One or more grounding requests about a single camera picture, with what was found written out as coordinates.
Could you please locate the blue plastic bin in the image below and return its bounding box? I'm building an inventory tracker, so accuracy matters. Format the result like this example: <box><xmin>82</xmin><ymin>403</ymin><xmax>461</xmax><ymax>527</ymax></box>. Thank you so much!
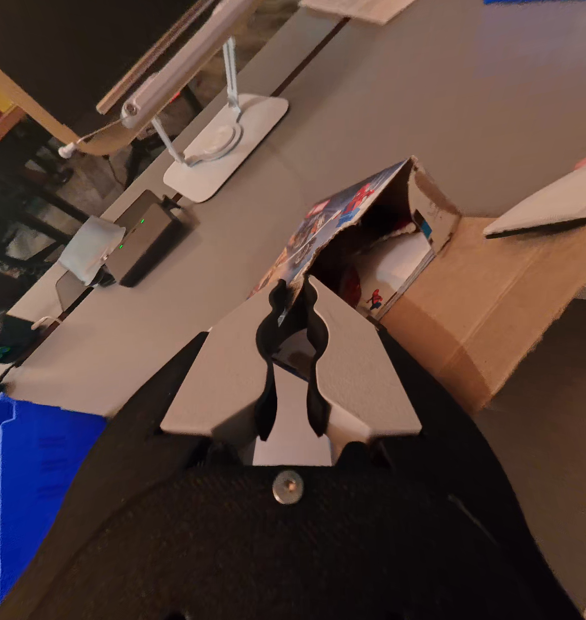
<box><xmin>0</xmin><ymin>391</ymin><xmax>107</xmax><ymax>612</ymax></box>

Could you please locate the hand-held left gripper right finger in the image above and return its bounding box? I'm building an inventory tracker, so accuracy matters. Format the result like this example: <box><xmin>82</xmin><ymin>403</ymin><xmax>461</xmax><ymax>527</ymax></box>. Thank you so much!
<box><xmin>305</xmin><ymin>275</ymin><xmax>423</xmax><ymax>453</ymax></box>

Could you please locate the lego set box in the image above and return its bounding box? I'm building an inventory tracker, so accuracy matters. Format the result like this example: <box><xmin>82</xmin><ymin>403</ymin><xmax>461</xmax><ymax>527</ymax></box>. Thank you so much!
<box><xmin>247</xmin><ymin>156</ymin><xmax>462</xmax><ymax>381</ymax></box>

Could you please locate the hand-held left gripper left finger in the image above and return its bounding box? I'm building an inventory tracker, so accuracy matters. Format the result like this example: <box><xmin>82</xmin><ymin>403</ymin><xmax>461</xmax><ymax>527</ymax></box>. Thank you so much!
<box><xmin>159</xmin><ymin>280</ymin><xmax>287</xmax><ymax>442</ymax></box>

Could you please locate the white paper sheet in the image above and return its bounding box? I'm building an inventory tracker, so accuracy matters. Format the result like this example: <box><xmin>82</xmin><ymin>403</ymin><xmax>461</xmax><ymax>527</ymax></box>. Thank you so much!
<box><xmin>299</xmin><ymin>0</ymin><xmax>416</xmax><ymax>26</ymax></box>

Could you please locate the silver laptop stand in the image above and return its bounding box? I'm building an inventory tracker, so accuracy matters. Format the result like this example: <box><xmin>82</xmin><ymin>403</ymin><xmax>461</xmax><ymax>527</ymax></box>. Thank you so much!
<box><xmin>121</xmin><ymin>39</ymin><xmax>290</xmax><ymax>204</ymax></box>

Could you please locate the white cable with plug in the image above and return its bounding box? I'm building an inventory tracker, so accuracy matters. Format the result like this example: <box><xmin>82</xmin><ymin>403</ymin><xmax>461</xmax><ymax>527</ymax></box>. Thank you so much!
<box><xmin>58</xmin><ymin>116</ymin><xmax>129</xmax><ymax>159</ymax></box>

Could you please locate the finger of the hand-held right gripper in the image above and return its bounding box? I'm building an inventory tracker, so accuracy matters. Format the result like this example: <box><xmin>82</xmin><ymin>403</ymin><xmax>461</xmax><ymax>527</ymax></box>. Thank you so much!
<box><xmin>483</xmin><ymin>159</ymin><xmax>586</xmax><ymax>238</ymax></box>

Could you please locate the white instruction booklet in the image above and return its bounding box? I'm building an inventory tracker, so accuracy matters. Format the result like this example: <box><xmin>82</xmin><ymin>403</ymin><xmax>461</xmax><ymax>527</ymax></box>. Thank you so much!
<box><xmin>356</xmin><ymin>232</ymin><xmax>435</xmax><ymax>312</ymax></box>

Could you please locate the dark device with green lights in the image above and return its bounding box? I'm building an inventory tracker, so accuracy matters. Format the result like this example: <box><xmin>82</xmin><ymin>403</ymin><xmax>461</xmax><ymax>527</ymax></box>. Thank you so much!
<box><xmin>0</xmin><ymin>314</ymin><xmax>35</xmax><ymax>365</ymax></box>

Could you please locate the brown cardboard box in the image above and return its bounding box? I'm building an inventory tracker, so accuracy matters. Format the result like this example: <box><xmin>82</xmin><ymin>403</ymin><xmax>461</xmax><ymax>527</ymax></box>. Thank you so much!
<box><xmin>378</xmin><ymin>215</ymin><xmax>586</xmax><ymax>415</ymax></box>

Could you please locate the white power adapter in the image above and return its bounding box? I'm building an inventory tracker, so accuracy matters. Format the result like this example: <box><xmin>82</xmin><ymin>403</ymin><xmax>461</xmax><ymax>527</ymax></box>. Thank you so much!
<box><xmin>58</xmin><ymin>216</ymin><xmax>126</xmax><ymax>285</ymax></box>

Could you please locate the black rectangular hub box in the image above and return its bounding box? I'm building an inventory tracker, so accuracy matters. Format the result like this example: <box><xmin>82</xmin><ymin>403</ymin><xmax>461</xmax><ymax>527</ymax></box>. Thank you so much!
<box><xmin>113</xmin><ymin>190</ymin><xmax>189</xmax><ymax>287</ymax></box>

